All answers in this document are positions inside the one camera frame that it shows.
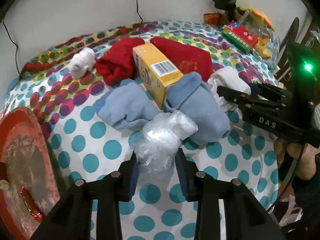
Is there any grey wall cable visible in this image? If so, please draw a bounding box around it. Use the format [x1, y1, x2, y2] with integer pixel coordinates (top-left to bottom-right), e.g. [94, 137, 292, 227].
[2, 21, 21, 75]

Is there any polka dot bed sheet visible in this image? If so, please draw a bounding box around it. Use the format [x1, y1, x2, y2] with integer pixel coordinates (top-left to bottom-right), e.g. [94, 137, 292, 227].
[1, 21, 279, 239]

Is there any black clamp stand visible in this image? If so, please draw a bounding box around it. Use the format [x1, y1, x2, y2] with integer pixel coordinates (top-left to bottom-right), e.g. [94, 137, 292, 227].
[213, 0, 236, 22]

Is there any light blue sock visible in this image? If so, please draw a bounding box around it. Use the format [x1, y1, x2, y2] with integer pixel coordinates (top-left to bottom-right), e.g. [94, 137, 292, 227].
[164, 72, 231, 146]
[93, 79, 159, 130]

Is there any black charger cable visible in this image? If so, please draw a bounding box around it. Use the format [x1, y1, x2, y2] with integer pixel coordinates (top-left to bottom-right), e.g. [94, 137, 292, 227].
[135, 0, 144, 23]

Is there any yellow medicine box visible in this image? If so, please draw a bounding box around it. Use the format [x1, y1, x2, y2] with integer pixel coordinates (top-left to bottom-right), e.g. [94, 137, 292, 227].
[132, 43, 183, 110]

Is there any person right hand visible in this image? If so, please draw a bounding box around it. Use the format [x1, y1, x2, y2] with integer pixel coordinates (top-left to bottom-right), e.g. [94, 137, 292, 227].
[274, 138, 319, 180]

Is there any yellow plush toy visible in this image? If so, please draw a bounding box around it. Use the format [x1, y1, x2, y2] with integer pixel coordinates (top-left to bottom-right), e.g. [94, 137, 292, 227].
[246, 9, 275, 31]

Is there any clear plastic bag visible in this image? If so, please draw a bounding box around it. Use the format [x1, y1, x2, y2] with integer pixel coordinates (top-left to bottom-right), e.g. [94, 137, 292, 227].
[134, 110, 198, 183]

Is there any red sock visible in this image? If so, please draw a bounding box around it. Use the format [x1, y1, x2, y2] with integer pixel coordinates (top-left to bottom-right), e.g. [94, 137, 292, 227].
[95, 37, 145, 86]
[150, 37, 213, 82]

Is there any small white sock roll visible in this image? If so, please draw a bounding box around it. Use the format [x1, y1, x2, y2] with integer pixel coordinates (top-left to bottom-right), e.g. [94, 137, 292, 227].
[68, 48, 95, 80]

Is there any red round tray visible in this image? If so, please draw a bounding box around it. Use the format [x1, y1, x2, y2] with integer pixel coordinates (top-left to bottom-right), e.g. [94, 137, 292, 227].
[1, 107, 60, 239]

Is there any red candy wrapper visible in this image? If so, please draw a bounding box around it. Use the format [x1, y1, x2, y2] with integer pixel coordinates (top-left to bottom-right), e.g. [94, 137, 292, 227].
[20, 186, 43, 223]

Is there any red green medicine box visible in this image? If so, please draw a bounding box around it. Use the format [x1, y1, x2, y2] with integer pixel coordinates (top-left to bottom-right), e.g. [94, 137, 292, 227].
[222, 21, 258, 54]

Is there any red snack packet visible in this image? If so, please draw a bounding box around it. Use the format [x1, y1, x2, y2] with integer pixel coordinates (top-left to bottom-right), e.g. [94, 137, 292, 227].
[203, 12, 221, 26]

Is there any plastic bag of snacks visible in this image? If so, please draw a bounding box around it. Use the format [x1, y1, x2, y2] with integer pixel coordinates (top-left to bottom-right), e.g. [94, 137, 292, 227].
[235, 7, 280, 72]

